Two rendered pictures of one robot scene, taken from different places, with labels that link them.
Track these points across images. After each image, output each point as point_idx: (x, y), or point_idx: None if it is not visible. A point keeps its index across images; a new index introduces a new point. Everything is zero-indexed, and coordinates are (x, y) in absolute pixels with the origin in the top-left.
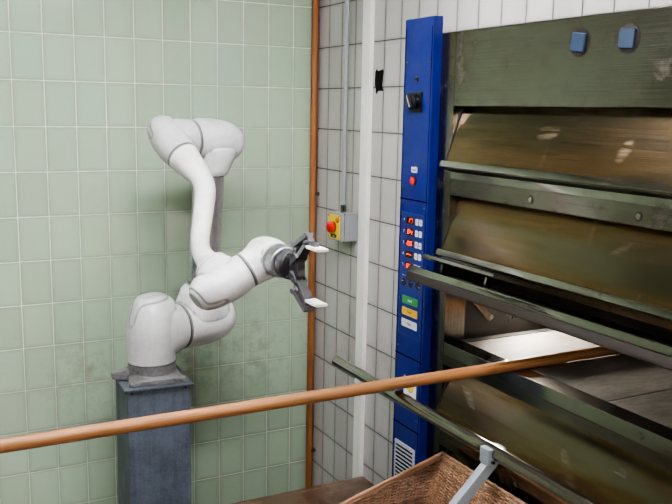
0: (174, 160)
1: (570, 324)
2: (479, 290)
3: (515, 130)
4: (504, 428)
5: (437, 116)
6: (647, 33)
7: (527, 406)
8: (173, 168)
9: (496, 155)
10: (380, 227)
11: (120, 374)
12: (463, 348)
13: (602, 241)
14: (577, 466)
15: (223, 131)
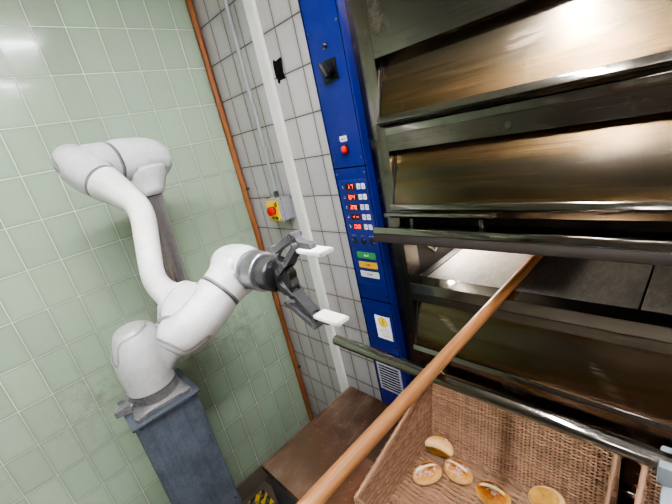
0: (93, 189)
1: None
2: (486, 236)
3: (467, 54)
4: (502, 347)
5: (356, 77)
6: None
7: (524, 324)
8: (96, 198)
9: (449, 90)
10: (315, 200)
11: (123, 410)
12: (432, 284)
13: (641, 142)
14: (619, 378)
15: (143, 147)
